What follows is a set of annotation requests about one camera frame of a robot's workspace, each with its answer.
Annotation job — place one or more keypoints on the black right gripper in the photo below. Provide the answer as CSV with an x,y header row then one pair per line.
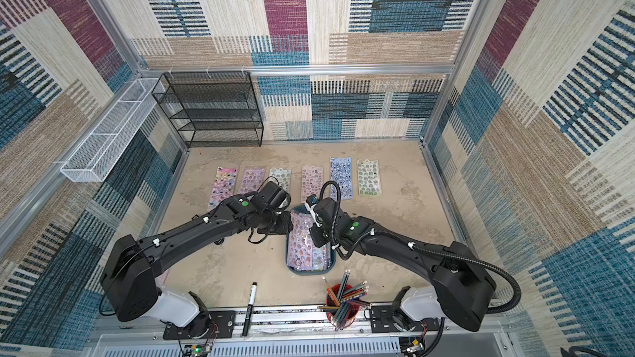
x,y
317,233

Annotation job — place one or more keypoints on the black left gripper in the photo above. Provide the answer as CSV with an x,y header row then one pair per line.
x,y
286,229

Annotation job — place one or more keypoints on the purple sticker sheet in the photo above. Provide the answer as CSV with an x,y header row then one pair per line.
x,y
252,179

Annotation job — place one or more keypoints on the teal plastic storage box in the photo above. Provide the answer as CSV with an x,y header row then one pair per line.
x,y
310,243

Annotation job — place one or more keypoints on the pink character sticker sheet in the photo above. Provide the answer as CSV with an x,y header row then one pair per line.
x,y
306,243

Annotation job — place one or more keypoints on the green dinosaur sticker sheet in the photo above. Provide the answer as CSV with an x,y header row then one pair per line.
x,y
283,176

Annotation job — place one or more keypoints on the pink bonbon sticker sheet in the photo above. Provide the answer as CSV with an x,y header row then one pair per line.
x,y
311,181

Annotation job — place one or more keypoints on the pink cat sticker sheet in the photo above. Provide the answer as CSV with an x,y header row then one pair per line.
x,y
223,186

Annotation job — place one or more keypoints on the green frog sticker sheet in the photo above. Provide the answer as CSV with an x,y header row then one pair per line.
x,y
369,178

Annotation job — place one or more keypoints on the blue penguin sticker sheet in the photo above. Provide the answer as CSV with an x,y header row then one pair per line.
x,y
341,173

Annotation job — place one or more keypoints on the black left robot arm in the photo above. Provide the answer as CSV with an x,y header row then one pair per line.
x,y
131,275

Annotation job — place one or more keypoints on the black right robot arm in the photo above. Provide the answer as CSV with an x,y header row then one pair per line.
x,y
463,287

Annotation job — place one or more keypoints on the black marker pen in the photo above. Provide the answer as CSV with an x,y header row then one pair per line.
x,y
249,310

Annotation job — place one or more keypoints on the red pencil cup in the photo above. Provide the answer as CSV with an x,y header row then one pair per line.
x,y
339,306

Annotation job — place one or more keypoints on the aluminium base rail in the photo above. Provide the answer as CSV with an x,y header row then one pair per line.
x,y
275,331

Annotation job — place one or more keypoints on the black wire shelf rack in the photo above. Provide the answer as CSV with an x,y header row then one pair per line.
x,y
211,109

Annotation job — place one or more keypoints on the white wire mesh basket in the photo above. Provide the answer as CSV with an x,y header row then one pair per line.
x,y
93,160

